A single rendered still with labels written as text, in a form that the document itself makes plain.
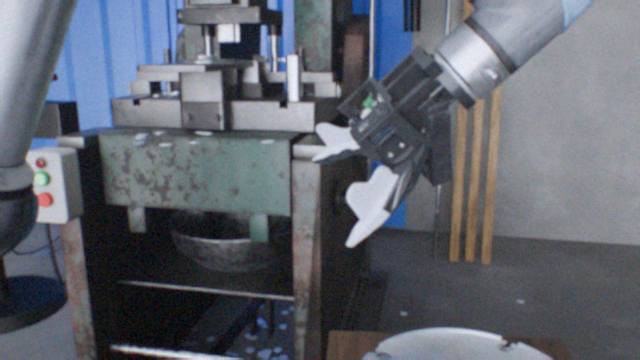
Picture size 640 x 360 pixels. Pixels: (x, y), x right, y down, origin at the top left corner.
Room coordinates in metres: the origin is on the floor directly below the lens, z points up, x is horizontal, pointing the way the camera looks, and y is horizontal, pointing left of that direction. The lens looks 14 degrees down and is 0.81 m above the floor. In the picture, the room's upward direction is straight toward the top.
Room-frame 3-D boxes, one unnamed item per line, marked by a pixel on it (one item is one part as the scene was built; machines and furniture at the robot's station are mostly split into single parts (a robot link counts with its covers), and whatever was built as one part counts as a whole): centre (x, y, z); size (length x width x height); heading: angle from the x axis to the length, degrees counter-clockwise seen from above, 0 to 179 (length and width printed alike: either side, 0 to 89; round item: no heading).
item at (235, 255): (1.22, 0.20, 0.36); 0.34 x 0.34 x 0.10
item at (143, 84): (1.25, 0.37, 0.76); 0.17 x 0.06 x 0.10; 78
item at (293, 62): (1.06, 0.05, 0.75); 0.03 x 0.03 x 0.10; 78
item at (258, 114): (1.22, 0.20, 0.67); 0.45 x 0.30 x 0.06; 78
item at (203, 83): (1.05, 0.24, 0.72); 0.25 x 0.14 x 0.14; 168
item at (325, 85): (1.18, 0.03, 0.76); 0.17 x 0.06 x 0.10; 78
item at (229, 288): (1.23, 0.20, 0.31); 0.43 x 0.42 x 0.01; 78
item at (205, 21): (1.22, 0.20, 0.86); 0.20 x 0.16 x 0.05; 78
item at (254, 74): (1.21, 0.20, 0.76); 0.15 x 0.09 x 0.05; 78
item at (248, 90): (1.22, 0.20, 0.72); 0.20 x 0.16 x 0.03; 78
